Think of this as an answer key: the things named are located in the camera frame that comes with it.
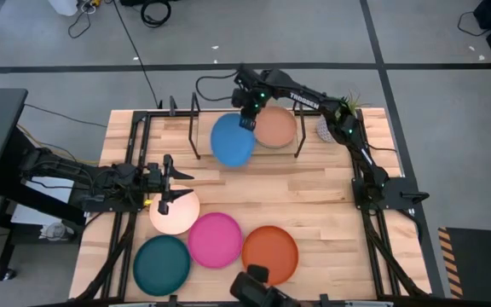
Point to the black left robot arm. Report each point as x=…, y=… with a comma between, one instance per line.
x=79, y=181

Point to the dark teal plate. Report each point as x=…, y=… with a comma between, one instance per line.
x=161, y=265

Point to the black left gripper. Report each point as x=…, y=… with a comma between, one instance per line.
x=166, y=183

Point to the hazard-striped black mat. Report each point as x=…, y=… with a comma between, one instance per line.
x=480, y=262

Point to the black metal table frame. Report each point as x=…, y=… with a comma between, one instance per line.
x=164, y=112

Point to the blue plate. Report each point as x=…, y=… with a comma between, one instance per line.
x=228, y=145

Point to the pink plate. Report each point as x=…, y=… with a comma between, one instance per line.
x=215, y=241

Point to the orange plate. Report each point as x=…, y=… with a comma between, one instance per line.
x=271, y=249

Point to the succulent in white pot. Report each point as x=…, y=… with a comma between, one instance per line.
x=323, y=130

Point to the brown plate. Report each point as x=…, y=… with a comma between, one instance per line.
x=276, y=125

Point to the white container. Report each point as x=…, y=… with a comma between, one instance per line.
x=63, y=6

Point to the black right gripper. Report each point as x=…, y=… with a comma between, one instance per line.
x=249, y=100

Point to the clear plastic bag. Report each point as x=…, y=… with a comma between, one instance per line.
x=56, y=231

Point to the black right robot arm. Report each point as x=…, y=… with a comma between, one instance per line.
x=326, y=106

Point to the peach plate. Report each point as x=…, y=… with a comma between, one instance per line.
x=181, y=218

